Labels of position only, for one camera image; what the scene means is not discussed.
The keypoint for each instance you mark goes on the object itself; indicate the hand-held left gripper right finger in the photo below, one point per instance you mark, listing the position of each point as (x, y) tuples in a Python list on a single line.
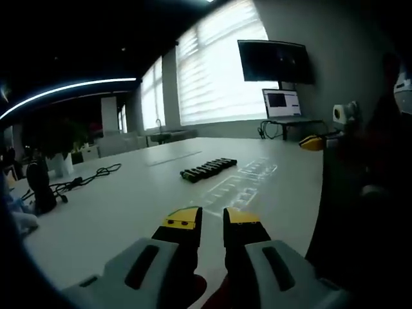
[(257, 257)]

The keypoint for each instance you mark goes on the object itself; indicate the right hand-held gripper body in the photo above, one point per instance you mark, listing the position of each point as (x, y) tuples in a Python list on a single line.
[(347, 112)]

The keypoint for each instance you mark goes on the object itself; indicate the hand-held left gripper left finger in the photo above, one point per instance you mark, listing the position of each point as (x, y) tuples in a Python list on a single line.
[(161, 257)]

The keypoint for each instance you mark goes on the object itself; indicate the black laptop desk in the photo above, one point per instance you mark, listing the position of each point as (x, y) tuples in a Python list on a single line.
[(289, 127)]

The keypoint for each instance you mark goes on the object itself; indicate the open laptop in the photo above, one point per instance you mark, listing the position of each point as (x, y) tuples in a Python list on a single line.
[(283, 103)]

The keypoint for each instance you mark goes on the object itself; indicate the white chest device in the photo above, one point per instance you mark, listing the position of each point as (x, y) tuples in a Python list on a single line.
[(404, 91)]

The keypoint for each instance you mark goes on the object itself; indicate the row of black battery packs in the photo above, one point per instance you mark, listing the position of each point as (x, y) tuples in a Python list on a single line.
[(207, 170)]

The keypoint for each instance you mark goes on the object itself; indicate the person's dark red clothing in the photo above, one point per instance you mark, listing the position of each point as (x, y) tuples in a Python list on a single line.
[(370, 225)]

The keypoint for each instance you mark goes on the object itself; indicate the large window blind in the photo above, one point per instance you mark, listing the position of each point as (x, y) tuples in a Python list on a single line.
[(219, 71)]

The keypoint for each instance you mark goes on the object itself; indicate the white low cabinet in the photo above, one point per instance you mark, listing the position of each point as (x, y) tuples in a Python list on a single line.
[(119, 145)]

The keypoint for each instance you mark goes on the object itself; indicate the sink with faucet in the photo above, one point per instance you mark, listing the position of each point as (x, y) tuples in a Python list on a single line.
[(167, 135)]

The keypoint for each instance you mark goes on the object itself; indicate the black upright object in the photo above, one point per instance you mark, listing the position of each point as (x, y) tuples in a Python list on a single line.
[(40, 190)]

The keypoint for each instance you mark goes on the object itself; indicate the potted plant in white pot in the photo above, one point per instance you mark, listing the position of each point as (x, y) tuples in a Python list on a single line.
[(62, 151)]

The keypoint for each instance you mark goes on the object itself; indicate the pale blurred cloth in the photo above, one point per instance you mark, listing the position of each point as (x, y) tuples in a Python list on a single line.
[(16, 215)]

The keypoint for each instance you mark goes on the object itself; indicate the narrow window blind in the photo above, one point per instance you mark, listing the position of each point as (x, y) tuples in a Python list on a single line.
[(153, 96)]

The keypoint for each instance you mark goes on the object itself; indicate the ceiling light strip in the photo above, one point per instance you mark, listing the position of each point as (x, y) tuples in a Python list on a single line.
[(64, 88)]

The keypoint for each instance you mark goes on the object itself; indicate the black wall monitor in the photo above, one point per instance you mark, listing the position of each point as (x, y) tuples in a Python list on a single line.
[(275, 61)]

